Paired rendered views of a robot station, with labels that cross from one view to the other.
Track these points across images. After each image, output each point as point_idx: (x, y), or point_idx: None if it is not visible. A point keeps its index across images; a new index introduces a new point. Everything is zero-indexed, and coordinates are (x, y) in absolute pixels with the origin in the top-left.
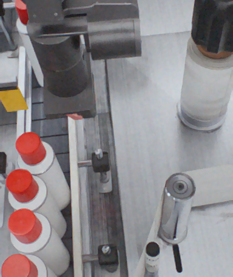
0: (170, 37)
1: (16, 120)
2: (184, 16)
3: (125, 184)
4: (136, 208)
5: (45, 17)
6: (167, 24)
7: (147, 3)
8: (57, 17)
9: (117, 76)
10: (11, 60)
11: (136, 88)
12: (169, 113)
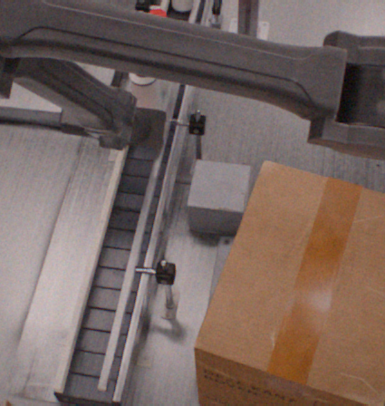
0: (35, 103)
1: (208, 90)
2: (3, 155)
3: (130, 4)
4: None
5: None
6: (25, 150)
7: (32, 182)
8: None
9: (102, 79)
10: (204, 149)
11: (91, 65)
12: None
